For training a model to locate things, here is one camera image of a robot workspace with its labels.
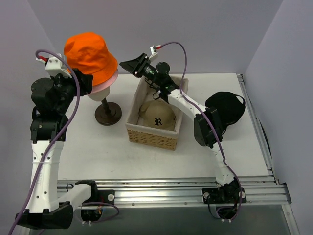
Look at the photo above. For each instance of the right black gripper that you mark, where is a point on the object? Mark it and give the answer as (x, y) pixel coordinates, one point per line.
(139, 66)

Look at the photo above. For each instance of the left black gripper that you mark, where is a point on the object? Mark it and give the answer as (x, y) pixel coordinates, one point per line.
(81, 80)

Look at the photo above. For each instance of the pink hat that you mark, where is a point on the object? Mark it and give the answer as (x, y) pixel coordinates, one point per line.
(105, 84)

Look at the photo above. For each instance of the orange hat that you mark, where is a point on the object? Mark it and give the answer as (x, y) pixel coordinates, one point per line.
(88, 52)

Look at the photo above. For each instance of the black cap with R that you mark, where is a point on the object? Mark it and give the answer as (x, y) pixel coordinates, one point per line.
(230, 107)

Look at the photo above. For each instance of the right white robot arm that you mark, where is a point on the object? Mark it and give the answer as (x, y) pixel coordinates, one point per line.
(210, 120)

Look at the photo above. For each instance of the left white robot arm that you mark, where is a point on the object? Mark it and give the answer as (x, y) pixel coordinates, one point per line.
(52, 97)

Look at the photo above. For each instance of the cream mannequin head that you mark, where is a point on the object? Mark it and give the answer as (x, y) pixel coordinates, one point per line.
(100, 95)

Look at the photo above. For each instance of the dark round mannequin stand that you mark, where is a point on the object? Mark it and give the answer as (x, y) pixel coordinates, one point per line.
(108, 113)

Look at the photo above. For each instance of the beige cap with R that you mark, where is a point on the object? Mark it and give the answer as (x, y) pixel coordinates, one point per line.
(157, 114)

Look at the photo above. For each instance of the wicker basket with liner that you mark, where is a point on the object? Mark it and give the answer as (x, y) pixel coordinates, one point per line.
(139, 133)

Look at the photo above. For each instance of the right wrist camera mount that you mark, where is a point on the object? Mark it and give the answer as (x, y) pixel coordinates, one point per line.
(154, 52)

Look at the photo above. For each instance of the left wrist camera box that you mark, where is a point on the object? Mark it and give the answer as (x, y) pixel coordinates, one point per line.
(54, 66)

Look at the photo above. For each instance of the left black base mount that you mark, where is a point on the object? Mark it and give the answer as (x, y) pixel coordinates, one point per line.
(99, 208)

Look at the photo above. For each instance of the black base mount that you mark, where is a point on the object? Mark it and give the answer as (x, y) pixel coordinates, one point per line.
(99, 208)
(224, 202)

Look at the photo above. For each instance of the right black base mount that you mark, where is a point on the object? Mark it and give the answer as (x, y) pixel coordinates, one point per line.
(224, 202)

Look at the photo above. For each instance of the aluminium rail frame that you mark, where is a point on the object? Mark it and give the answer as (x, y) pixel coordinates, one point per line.
(159, 191)

